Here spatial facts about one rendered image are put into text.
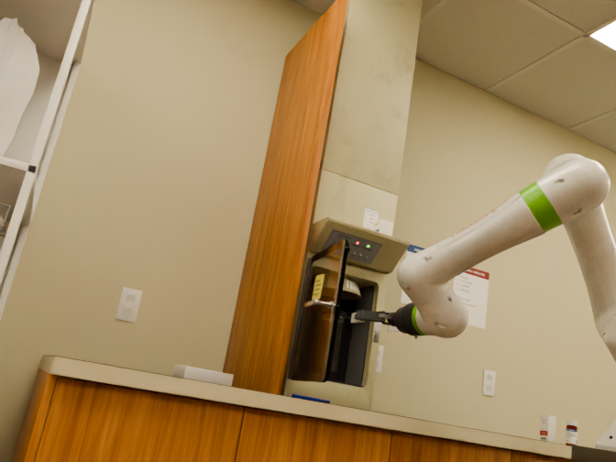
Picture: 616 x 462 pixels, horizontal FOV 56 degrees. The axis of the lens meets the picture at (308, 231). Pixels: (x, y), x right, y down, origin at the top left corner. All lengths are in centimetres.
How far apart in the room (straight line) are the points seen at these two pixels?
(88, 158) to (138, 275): 46
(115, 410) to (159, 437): 12
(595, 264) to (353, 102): 103
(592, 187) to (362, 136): 98
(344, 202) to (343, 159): 16
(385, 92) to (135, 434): 149
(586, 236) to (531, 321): 156
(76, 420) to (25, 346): 73
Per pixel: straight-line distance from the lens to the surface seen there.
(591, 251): 163
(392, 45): 240
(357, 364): 207
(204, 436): 152
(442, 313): 148
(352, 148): 212
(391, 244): 199
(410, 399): 264
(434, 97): 304
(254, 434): 156
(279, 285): 188
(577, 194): 141
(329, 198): 201
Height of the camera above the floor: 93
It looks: 16 degrees up
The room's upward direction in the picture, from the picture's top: 10 degrees clockwise
